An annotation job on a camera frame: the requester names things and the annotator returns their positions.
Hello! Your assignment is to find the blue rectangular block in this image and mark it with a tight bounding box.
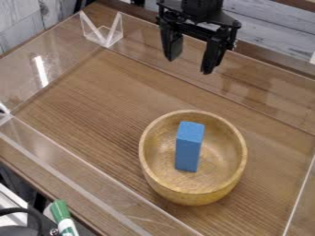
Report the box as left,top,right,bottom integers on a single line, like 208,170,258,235
175,121,205,172

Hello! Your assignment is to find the brown wooden bowl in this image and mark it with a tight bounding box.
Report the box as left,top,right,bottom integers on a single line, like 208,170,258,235
137,110,248,206

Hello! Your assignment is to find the clear acrylic corner bracket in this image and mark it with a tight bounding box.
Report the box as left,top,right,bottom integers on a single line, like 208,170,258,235
79,11,123,48

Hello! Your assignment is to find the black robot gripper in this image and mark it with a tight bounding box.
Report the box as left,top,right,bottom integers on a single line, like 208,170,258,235
156,0,242,75

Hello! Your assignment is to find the green white marker pen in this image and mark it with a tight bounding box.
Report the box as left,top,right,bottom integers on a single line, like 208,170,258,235
49,199,80,236

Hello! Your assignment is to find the clear acrylic tray wall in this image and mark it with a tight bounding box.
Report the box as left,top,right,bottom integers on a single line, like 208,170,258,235
0,113,203,236

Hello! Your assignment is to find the black cable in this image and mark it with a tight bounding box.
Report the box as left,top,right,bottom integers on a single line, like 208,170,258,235
0,206,45,236

